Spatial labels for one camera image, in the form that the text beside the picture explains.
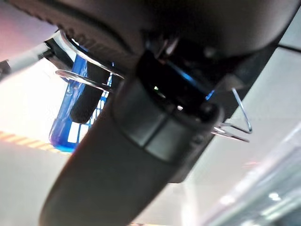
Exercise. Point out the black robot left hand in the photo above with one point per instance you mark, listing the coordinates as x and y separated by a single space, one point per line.
117 164

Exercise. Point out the blue plastic shopping basket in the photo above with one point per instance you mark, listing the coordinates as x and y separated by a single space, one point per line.
63 131

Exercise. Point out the black robot right foot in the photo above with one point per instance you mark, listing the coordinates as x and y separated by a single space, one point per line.
53 50

